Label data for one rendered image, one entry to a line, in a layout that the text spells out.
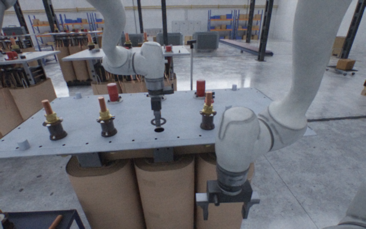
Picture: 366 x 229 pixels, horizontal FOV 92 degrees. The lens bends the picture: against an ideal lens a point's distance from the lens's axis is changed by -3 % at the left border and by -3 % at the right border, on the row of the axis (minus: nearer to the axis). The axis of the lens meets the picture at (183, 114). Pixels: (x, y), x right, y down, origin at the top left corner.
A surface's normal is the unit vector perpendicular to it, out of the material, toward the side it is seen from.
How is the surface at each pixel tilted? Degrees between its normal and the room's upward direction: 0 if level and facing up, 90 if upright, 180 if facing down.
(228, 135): 80
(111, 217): 90
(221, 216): 90
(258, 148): 87
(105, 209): 90
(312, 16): 121
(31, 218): 0
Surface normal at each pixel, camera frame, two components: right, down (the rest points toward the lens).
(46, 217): -0.02, -0.89
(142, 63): -0.26, 0.40
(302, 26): -0.83, 0.56
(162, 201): 0.13, 0.45
